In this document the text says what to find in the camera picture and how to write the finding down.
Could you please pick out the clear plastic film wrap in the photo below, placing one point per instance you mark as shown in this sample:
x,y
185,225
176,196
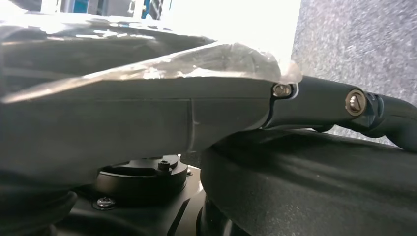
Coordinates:
x,y
211,62

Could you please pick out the black rounded robot body cover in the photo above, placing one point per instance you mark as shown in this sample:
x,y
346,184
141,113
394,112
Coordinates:
x,y
309,189

